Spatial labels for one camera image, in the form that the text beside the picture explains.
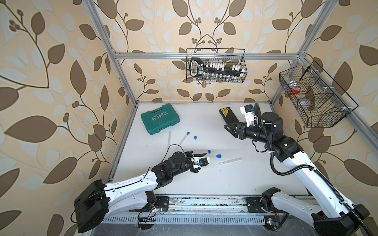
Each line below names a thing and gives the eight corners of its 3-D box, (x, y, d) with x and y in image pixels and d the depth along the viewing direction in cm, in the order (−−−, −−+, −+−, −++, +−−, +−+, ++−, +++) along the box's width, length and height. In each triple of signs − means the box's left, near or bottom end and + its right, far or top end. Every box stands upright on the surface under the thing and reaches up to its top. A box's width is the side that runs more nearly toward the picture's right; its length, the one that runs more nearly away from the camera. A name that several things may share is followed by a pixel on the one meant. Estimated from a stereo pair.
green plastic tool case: (148, 136, 102) (147, 132, 99) (140, 118, 113) (139, 114, 109) (181, 122, 110) (181, 118, 107) (171, 106, 121) (170, 102, 117)
